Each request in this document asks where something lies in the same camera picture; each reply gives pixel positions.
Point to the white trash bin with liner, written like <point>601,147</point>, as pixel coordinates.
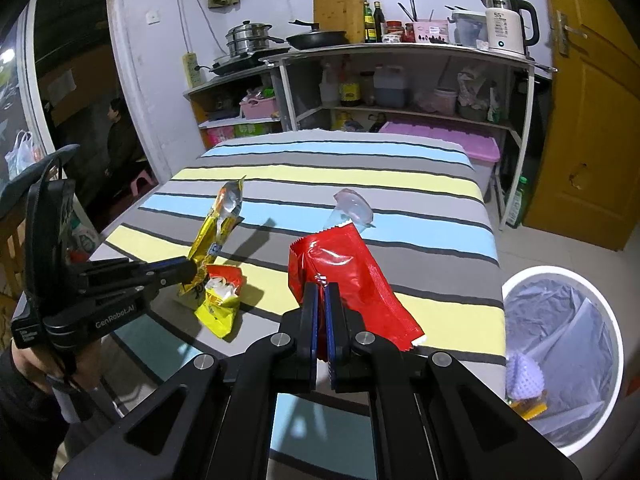
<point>565,320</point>

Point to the bunch of dark chopsticks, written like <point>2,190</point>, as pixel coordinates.
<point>412,10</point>

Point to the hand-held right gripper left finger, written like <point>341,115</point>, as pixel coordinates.
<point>307,330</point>

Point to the purple foam fruit net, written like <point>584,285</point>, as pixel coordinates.
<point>522,375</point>

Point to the pink storage box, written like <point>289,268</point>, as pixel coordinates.
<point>440,135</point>

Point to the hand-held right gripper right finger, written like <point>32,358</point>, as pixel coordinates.
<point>340,340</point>

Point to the yellowed power strip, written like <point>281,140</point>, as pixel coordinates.
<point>190,70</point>

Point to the clear plastic jug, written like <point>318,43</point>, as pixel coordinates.
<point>467,27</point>

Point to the dark liquid plastic jug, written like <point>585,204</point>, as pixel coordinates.
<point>389,90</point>

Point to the wooden shelf unit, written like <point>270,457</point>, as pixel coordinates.
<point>225,85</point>

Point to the long yellow snack packet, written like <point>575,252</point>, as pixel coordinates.
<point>215,240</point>

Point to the large yellow snack bag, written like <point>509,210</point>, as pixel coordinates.
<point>532,407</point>

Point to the yellow label oil bottle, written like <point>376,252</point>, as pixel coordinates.
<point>350,90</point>

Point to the white plastic shopping bag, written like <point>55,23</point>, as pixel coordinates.
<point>20,157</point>

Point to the black induction cooker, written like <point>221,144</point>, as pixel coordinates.
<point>240,65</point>

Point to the pink chopstick holder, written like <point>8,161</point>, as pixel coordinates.
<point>430,32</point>

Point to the black frying pan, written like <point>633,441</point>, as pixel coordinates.
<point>320,39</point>

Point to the white plastic bottle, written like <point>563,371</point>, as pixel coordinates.
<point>329,87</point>

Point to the bamboo cutting board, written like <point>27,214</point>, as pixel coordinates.
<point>337,7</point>

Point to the red snack packet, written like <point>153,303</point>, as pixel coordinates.
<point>350,275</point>

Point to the small yellow red packet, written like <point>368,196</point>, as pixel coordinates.
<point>217,310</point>

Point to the orange wooden door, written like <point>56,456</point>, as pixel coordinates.
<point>600,135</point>

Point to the dark glass bottle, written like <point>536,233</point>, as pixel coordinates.
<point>380,22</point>

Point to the clear plastic cup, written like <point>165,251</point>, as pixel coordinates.
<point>352,207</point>

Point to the green plastic bottle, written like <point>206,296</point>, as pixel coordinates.
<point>517,205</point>

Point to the pink cardboard box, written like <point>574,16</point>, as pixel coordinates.
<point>219,136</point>

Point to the white electric kettle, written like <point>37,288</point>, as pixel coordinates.
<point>505,30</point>

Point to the crumpled white plastic bags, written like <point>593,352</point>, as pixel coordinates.
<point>475,92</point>

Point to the green cardboard box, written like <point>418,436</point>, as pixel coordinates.
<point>255,130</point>

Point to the pink plastic stool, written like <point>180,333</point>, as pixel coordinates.
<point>137,180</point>

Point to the white metal shelf unit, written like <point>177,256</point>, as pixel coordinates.
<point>400,50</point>

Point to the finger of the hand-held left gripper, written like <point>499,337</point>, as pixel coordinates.
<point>170,266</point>
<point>145,287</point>

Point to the pink plastic basket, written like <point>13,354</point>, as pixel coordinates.
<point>257,108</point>

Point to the red sauce jar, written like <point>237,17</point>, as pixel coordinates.
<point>409,32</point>
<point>394,31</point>

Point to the person's left forearm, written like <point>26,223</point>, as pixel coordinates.
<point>20,410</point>

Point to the pink plastic pot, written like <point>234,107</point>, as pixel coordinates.
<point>445,101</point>

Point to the white light switch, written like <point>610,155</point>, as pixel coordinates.
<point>152,17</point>

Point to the green label glass bottle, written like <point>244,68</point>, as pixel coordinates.
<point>369,27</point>

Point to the steel steamer pot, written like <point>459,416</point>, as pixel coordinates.
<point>247,40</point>

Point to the colourful plastic packet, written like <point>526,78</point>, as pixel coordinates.
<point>82,240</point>

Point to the striped tablecloth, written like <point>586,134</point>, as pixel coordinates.
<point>400,250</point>

